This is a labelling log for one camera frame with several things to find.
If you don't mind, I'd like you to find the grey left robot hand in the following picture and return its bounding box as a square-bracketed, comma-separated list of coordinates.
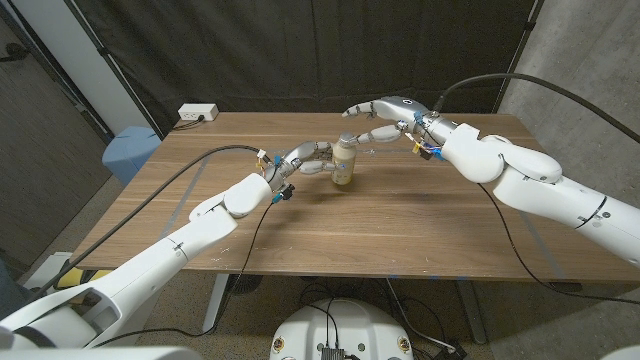
[262, 140, 337, 195]

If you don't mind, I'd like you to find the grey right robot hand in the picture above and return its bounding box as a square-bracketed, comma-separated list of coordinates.
[341, 96, 445, 150]

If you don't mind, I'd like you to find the beige drink bottle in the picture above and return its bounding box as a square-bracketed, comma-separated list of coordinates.
[331, 132, 358, 186]

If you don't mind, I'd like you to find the white power strip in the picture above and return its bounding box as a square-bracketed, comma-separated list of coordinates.
[177, 103, 220, 122]

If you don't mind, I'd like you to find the black backdrop curtain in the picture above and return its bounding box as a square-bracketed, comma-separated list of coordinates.
[64, 0, 546, 139]

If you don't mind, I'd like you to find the black backdrop stand pole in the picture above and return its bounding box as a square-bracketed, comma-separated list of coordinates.
[64, 0, 165, 140]
[493, 0, 545, 114]

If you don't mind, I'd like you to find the round black floor grille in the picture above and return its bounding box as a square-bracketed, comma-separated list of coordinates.
[227, 273, 264, 296]

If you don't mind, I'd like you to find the grey table leg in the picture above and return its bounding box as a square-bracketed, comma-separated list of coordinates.
[202, 273, 231, 335]
[457, 279, 488, 345]

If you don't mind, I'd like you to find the light blue bin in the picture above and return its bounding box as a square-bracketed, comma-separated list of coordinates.
[101, 125, 162, 186]

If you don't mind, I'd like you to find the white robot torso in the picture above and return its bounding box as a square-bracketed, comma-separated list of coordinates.
[269, 297, 415, 360]

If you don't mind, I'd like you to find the black power adapter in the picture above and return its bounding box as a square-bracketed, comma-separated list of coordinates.
[434, 342, 469, 360]

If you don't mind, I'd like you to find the yellow object on floor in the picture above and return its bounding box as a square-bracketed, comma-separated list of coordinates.
[57, 269, 114, 291]

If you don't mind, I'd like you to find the person in blue jeans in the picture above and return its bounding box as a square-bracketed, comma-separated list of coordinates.
[0, 259, 31, 321]

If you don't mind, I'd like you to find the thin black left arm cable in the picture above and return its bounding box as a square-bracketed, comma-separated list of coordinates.
[92, 199, 276, 349]

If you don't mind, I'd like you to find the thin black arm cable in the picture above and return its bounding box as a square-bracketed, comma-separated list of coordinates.
[474, 182, 640, 306]
[92, 199, 276, 349]

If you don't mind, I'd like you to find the black power strip cord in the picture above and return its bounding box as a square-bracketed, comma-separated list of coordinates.
[172, 114, 206, 132]

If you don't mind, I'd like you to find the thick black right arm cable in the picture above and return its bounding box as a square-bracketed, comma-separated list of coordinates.
[432, 72, 640, 144]

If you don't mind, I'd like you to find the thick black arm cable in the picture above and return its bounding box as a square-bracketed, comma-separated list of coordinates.
[24, 144, 271, 304]
[432, 72, 640, 144]

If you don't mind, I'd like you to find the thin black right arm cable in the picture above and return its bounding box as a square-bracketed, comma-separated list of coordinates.
[474, 182, 640, 306]

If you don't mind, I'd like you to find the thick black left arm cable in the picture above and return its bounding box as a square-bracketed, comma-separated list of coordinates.
[24, 144, 271, 304]

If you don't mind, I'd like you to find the black torso cable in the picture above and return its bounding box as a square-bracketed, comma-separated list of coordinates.
[299, 282, 341, 347]

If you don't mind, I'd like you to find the grey floor cable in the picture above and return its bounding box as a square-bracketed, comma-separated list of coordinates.
[384, 277, 456, 351]

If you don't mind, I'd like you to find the black door handle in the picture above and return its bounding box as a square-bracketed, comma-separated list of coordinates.
[0, 42, 30, 64]

